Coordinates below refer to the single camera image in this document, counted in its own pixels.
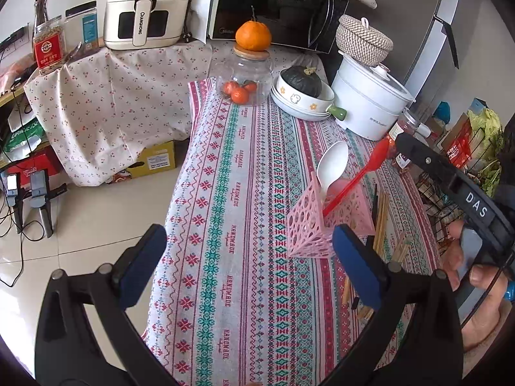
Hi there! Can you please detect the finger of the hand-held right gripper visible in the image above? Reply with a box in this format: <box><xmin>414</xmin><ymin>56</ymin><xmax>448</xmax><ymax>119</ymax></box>
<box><xmin>395</xmin><ymin>133</ymin><xmax>457</xmax><ymax>188</ymax></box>

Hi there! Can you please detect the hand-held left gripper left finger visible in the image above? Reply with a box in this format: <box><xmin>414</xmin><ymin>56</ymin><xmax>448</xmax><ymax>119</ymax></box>
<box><xmin>34</xmin><ymin>224</ymin><xmax>182</xmax><ymax>386</ymax></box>

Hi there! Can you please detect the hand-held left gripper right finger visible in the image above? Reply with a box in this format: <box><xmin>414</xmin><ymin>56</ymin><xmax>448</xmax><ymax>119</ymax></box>
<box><xmin>322</xmin><ymin>225</ymin><xmax>463</xmax><ymax>386</ymax></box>

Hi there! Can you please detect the pink perforated utensil holder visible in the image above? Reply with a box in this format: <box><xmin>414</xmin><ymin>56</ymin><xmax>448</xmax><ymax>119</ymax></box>
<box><xmin>286</xmin><ymin>171</ymin><xmax>377</xmax><ymax>259</ymax></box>

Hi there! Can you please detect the person's right hand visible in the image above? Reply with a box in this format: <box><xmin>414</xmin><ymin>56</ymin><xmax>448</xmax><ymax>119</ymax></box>
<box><xmin>440</xmin><ymin>223</ymin><xmax>513</xmax><ymax>352</ymax></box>

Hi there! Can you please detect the chili jar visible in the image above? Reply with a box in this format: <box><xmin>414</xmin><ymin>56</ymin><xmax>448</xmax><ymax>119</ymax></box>
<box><xmin>387</xmin><ymin>109</ymin><xmax>421</xmax><ymax>170</ymax></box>

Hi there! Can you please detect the dark bulky object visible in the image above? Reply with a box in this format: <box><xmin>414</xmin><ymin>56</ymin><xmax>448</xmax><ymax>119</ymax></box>
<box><xmin>493</xmin><ymin>157</ymin><xmax>515</xmax><ymax>226</ymax></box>

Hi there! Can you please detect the red plastic bag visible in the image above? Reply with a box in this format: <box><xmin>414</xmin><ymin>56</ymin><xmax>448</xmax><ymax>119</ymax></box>
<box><xmin>445</xmin><ymin>124</ymin><xmax>474</xmax><ymax>166</ymax></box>

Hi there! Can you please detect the leafy green vegetable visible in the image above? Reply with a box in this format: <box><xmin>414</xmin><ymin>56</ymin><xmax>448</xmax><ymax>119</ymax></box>
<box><xmin>479</xmin><ymin>160</ymin><xmax>504</xmax><ymax>198</ymax></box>

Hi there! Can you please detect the napa cabbage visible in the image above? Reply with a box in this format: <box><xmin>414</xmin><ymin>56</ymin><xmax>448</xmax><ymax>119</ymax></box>
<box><xmin>469</xmin><ymin>108</ymin><xmax>504</xmax><ymax>154</ymax></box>

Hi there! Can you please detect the blue box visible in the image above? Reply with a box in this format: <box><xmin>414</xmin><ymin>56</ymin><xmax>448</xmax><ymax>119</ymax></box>
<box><xmin>467</xmin><ymin>97</ymin><xmax>490</xmax><ymax>116</ymax></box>

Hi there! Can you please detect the white electric cooking pot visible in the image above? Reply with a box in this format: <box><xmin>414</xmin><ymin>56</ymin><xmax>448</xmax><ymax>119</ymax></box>
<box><xmin>331</xmin><ymin>50</ymin><xmax>417</xmax><ymax>141</ymax></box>

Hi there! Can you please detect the white plastic spoon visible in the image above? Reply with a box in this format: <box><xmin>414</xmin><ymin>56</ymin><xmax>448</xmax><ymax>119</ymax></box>
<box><xmin>316</xmin><ymin>142</ymin><xmax>350</xmax><ymax>194</ymax></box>

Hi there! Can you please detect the yellow cardboard box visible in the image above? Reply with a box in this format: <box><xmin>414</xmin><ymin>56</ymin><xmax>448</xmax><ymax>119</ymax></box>
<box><xmin>126</xmin><ymin>141</ymin><xmax>177</xmax><ymax>179</ymax></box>

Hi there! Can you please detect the patterned woven tablecloth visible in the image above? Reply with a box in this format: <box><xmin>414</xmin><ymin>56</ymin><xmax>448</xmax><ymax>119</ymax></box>
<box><xmin>141</xmin><ymin>77</ymin><xmax>445</xmax><ymax>386</ymax></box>

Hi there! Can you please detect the black device on stand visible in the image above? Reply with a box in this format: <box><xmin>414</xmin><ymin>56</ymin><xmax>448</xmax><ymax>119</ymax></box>
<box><xmin>29</xmin><ymin>170</ymin><xmax>68</xmax><ymax>239</ymax></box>
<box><xmin>1</xmin><ymin>173</ymin><xmax>27</xmax><ymax>234</ymax></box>

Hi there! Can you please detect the woven lidded basket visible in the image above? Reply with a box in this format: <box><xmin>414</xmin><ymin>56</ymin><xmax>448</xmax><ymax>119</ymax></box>
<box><xmin>335</xmin><ymin>14</ymin><xmax>394</xmax><ymax>67</ymax></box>

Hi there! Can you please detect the grey refrigerator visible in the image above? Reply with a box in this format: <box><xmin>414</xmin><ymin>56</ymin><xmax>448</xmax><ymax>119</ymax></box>
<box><xmin>350</xmin><ymin>0</ymin><xmax>463</xmax><ymax>101</ymax></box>

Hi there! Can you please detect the dark green kabocha squash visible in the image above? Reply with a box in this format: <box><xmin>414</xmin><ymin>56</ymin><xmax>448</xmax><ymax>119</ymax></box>
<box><xmin>280</xmin><ymin>65</ymin><xmax>323</xmax><ymax>98</ymax></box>

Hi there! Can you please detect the red box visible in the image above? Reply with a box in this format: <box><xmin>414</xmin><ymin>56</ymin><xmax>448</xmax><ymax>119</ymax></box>
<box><xmin>7</xmin><ymin>151</ymin><xmax>62</xmax><ymax>179</ymax></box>

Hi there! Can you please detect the white floral cloth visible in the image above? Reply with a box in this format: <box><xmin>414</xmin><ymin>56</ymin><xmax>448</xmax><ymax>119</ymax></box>
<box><xmin>23</xmin><ymin>40</ymin><xmax>326</xmax><ymax>188</ymax></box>

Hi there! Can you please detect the green and white box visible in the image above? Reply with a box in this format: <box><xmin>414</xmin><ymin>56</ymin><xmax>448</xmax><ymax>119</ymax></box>
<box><xmin>3</xmin><ymin>118</ymin><xmax>46</xmax><ymax>162</ymax></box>

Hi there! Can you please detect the glass jar with wooden lid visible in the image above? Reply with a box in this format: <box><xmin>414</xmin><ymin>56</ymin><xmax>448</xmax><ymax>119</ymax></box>
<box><xmin>216</xmin><ymin>44</ymin><xmax>275</xmax><ymax>107</ymax></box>

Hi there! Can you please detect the large orange with stem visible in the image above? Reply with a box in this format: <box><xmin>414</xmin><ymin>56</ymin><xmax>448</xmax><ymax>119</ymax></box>
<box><xmin>235</xmin><ymin>6</ymin><xmax>272</xmax><ymax>51</ymax></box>

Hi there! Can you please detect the black microwave oven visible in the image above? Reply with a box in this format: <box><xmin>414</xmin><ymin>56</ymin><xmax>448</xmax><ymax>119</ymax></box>
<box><xmin>206</xmin><ymin>0</ymin><xmax>350</xmax><ymax>55</ymax></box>

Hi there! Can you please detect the dark metal tool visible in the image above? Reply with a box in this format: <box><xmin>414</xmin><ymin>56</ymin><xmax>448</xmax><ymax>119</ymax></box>
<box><xmin>62</xmin><ymin>42</ymin><xmax>83</xmax><ymax>66</ymax></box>

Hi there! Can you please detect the red label nut jar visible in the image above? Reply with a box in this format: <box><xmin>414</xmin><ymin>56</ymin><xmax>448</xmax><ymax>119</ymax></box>
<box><xmin>33</xmin><ymin>15</ymin><xmax>67</xmax><ymax>74</ymax></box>

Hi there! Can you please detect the black lid clear jar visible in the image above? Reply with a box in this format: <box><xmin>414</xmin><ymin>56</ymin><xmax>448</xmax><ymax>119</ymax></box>
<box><xmin>64</xmin><ymin>0</ymin><xmax>101</xmax><ymax>57</ymax></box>

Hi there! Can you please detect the glass vase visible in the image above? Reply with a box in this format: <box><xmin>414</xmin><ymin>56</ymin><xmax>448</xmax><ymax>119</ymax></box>
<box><xmin>34</xmin><ymin>2</ymin><xmax>51</xmax><ymax>29</ymax></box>

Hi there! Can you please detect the black wire rack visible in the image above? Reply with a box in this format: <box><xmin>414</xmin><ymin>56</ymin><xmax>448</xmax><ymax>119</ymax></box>
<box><xmin>416</xmin><ymin>121</ymin><xmax>503</xmax><ymax>250</ymax></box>

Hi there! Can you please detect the white ceramic pan green handle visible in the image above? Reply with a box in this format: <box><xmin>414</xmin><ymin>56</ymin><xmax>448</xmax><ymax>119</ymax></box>
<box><xmin>270</xmin><ymin>76</ymin><xmax>347</xmax><ymax>122</ymax></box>

